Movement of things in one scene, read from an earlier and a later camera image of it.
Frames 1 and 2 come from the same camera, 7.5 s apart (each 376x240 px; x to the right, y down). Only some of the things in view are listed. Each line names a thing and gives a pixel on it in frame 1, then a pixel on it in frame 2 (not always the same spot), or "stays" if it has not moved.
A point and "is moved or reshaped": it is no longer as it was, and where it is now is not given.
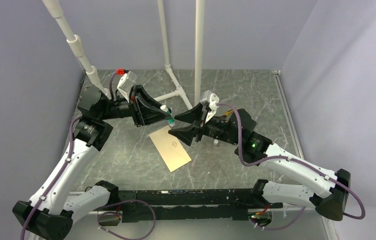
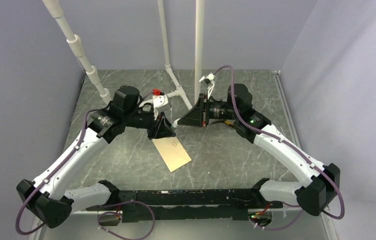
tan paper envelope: (170, 148) stays
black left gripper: (144, 109) → (161, 129)
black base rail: (232, 204) stays
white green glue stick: (170, 118) is moved or reshaped
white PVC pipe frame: (94, 73) stays
